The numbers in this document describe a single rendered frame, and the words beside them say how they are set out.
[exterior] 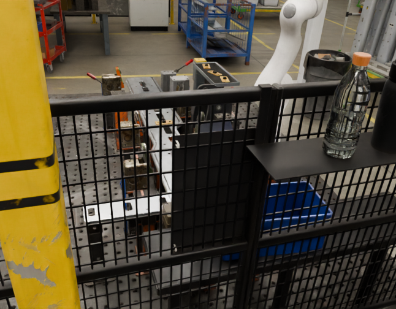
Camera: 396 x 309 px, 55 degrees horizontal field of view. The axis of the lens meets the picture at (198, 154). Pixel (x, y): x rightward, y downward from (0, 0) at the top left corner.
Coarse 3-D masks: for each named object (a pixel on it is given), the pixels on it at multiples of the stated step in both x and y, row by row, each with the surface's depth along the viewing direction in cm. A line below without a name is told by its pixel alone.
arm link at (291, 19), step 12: (288, 0) 157; (300, 0) 155; (312, 0) 160; (288, 12) 156; (300, 12) 155; (312, 12) 160; (288, 24) 159; (300, 24) 159; (288, 36) 166; (300, 36) 166; (276, 48) 174; (288, 48) 169; (276, 60) 174; (288, 60) 173; (264, 72) 179; (276, 72) 176
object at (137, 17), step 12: (132, 0) 779; (144, 0) 783; (156, 0) 788; (168, 0) 794; (132, 12) 790; (144, 12) 795; (156, 12) 800; (168, 12) 806; (132, 24) 801; (144, 24) 806; (156, 24) 812; (168, 24) 818
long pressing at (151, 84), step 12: (132, 84) 233; (156, 84) 234; (144, 120) 189; (156, 120) 189; (180, 120) 190; (156, 132) 178; (156, 144) 168; (168, 144) 168; (156, 156) 158; (168, 156) 159; (156, 168) 152; (168, 168) 151; (168, 180) 143
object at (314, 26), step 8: (320, 16) 500; (312, 24) 504; (320, 24) 505; (312, 32) 509; (320, 32) 511; (304, 40) 527; (312, 40) 514; (304, 48) 528; (312, 48) 520; (304, 56) 530; (296, 80) 566; (304, 80) 541
